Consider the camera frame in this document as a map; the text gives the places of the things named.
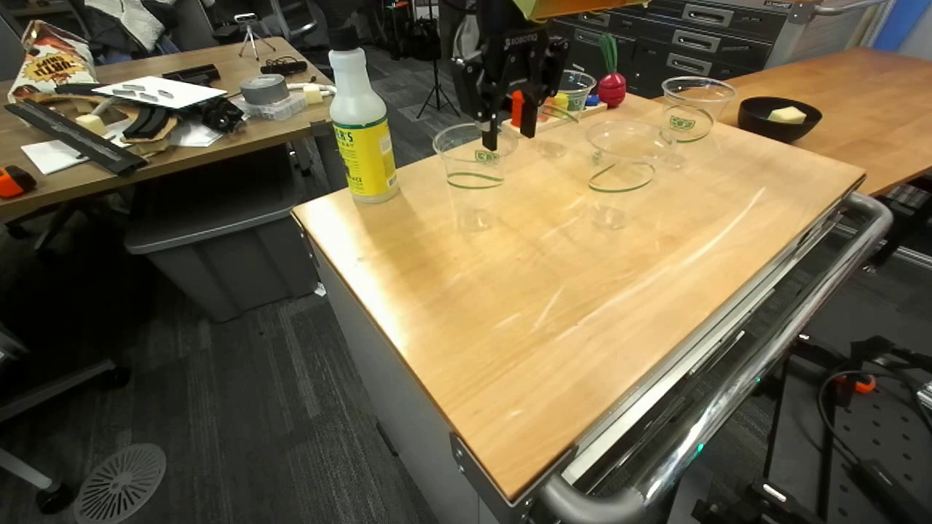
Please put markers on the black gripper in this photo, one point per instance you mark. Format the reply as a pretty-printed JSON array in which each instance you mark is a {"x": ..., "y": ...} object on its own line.
[{"x": 510, "y": 51}]

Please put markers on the clear plastic cup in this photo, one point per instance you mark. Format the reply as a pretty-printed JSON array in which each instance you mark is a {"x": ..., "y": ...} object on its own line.
[
  {"x": 692, "y": 120},
  {"x": 557, "y": 135},
  {"x": 577, "y": 91},
  {"x": 475, "y": 175},
  {"x": 626, "y": 171}
]

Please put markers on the wooden tray with coloured blocks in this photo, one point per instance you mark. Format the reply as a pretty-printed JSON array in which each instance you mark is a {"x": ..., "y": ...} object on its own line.
[{"x": 564, "y": 116}]

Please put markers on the black tripod stand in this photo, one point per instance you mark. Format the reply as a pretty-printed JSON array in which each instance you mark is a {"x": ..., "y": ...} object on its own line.
[{"x": 437, "y": 91}]

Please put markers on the red toy radish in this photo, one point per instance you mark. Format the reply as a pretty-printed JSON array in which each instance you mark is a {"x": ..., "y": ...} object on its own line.
[{"x": 611, "y": 87}]

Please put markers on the yellow board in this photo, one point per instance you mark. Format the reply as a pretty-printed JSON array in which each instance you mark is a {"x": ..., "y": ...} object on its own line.
[{"x": 575, "y": 6}]

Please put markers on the white bottle with yellow label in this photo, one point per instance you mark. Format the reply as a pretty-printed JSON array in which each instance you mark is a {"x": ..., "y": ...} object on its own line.
[{"x": 362, "y": 138}]

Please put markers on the dark drawer cabinet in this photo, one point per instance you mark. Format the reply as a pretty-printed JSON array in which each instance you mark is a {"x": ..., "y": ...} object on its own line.
[{"x": 692, "y": 40}]

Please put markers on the rolling cabinet with wooden top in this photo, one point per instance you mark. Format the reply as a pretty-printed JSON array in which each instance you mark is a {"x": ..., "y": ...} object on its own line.
[{"x": 568, "y": 313}]

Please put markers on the clear plastic box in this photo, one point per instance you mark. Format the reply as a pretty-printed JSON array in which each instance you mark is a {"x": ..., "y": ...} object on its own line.
[{"x": 277, "y": 108}]

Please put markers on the black bowl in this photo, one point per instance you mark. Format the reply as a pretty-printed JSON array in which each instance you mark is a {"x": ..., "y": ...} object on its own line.
[{"x": 757, "y": 120}]

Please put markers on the small tripod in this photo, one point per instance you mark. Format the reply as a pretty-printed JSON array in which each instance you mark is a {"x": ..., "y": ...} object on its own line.
[{"x": 250, "y": 33}]

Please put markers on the pale yellow sponge piece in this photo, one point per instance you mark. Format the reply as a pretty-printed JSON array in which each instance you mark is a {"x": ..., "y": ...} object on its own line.
[{"x": 786, "y": 115}]

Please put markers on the grey plastic bin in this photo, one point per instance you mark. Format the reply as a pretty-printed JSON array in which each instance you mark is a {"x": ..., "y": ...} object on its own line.
[{"x": 226, "y": 240}]

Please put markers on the brown office desk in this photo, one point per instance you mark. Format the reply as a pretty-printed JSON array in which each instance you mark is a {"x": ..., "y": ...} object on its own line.
[{"x": 189, "y": 153}]

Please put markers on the white sheet of paper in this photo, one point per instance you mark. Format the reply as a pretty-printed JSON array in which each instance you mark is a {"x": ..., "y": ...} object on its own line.
[{"x": 156, "y": 91}]

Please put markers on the wooden table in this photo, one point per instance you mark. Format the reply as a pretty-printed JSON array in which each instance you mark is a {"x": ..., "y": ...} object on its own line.
[{"x": 866, "y": 109}]

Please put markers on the snack bag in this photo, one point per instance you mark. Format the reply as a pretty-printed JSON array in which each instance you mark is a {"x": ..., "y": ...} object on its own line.
[{"x": 51, "y": 65}]

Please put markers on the orange and black tool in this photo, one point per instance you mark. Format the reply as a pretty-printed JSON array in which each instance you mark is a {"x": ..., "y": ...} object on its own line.
[{"x": 13, "y": 182}]

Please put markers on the round grey floor grille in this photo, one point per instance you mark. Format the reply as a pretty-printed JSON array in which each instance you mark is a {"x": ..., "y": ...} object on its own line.
[{"x": 120, "y": 484}]

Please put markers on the office chair base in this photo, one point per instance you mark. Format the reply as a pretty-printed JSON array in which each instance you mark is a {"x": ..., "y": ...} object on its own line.
[{"x": 44, "y": 393}]

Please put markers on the grey duct tape roll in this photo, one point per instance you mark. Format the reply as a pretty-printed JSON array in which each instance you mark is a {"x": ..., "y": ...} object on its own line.
[{"x": 263, "y": 89}]

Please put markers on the long black rail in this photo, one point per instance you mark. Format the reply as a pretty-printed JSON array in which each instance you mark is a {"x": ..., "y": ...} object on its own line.
[{"x": 73, "y": 135}]

